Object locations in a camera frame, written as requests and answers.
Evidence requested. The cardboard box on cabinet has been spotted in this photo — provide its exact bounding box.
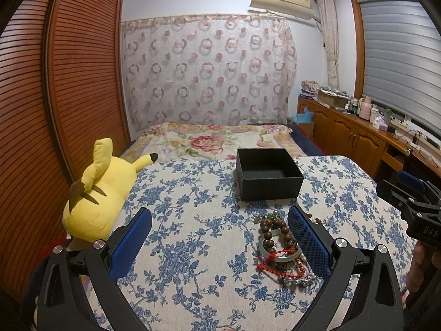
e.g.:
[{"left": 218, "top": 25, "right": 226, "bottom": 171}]
[{"left": 317, "top": 90, "right": 350, "bottom": 108}]

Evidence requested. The grey window blind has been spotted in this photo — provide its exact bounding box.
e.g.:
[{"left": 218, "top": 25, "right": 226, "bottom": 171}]
[{"left": 357, "top": 0, "right": 441, "bottom": 133}]

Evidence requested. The brown wooden bead bracelet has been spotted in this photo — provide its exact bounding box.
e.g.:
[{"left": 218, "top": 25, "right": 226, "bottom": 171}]
[{"left": 259, "top": 216, "right": 299, "bottom": 257}]

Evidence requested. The person's right hand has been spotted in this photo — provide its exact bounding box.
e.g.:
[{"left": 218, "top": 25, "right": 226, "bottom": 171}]
[{"left": 406, "top": 241, "right": 440, "bottom": 293}]

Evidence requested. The pink thermos jug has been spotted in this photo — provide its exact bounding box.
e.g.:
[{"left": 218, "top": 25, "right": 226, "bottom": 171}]
[{"left": 358, "top": 97, "right": 372, "bottom": 120}]

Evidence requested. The white wall air conditioner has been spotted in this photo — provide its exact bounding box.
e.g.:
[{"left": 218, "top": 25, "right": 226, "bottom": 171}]
[{"left": 250, "top": 0, "right": 315, "bottom": 20}]

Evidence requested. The cream lace window curtain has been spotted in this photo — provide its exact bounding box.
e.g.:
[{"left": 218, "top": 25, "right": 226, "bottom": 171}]
[{"left": 317, "top": 0, "right": 339, "bottom": 89}]

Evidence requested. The wooden louvered wardrobe door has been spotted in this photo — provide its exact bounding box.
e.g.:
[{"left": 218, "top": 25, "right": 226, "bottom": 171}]
[{"left": 1, "top": 0, "right": 129, "bottom": 300}]

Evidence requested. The blue floral bed cover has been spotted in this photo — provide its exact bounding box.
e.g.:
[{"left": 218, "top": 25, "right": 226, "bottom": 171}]
[{"left": 117, "top": 156, "right": 415, "bottom": 330}]

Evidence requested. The blue tissue paper bag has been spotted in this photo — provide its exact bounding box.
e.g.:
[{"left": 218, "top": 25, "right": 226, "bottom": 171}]
[{"left": 287, "top": 107, "right": 315, "bottom": 125}]

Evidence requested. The navy blue blanket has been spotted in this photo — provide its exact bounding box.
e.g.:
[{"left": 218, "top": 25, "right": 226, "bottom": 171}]
[{"left": 287, "top": 123, "right": 326, "bottom": 156}]

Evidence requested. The yellow Pikachu plush toy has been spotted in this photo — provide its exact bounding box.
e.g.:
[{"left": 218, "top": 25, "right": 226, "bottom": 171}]
[{"left": 62, "top": 138, "right": 158, "bottom": 243}]

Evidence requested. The pale jade bangle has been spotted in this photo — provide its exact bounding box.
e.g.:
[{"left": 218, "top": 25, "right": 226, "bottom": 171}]
[{"left": 258, "top": 229, "right": 302, "bottom": 263}]

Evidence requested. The silver rhinestone hair clip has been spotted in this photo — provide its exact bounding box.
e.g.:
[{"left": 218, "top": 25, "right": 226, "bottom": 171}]
[{"left": 279, "top": 253, "right": 318, "bottom": 288}]

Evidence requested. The pink tissue box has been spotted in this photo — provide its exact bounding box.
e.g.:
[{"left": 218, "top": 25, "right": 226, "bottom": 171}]
[{"left": 372, "top": 116, "right": 388, "bottom": 132}]

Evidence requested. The pink floral blanket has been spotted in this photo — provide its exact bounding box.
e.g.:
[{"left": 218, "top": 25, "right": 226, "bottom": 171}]
[{"left": 122, "top": 122, "right": 305, "bottom": 162}]

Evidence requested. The wooden side cabinet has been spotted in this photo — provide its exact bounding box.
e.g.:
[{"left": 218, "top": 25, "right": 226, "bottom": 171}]
[{"left": 297, "top": 97, "right": 440, "bottom": 181}]

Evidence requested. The red string bracelet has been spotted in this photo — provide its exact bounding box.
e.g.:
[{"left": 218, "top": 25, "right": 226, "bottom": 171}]
[{"left": 255, "top": 248, "right": 306, "bottom": 280}]

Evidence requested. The pink circle patterned curtain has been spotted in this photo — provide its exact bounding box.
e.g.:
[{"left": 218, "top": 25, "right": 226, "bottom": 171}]
[{"left": 121, "top": 14, "right": 297, "bottom": 133}]

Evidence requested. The black square jewelry box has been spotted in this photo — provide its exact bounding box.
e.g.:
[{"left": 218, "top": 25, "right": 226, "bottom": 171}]
[{"left": 236, "top": 148, "right": 303, "bottom": 201}]

